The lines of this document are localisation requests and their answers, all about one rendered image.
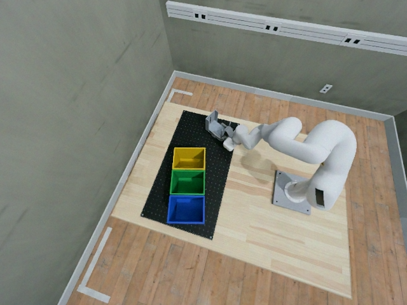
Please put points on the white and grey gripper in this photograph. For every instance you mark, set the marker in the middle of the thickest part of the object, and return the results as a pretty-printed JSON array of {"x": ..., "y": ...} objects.
[{"x": 228, "y": 141}]

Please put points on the yellow recycle bin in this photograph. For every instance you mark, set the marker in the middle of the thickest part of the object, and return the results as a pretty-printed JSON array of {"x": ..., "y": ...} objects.
[{"x": 189, "y": 158}]

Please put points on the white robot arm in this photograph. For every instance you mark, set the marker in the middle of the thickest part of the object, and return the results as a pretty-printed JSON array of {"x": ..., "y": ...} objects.
[{"x": 330, "y": 143}]

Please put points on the green bin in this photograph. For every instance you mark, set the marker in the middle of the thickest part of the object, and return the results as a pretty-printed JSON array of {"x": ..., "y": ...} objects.
[{"x": 188, "y": 182}]

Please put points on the blue bin with label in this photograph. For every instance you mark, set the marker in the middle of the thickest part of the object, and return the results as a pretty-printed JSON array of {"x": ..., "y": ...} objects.
[{"x": 185, "y": 209}]

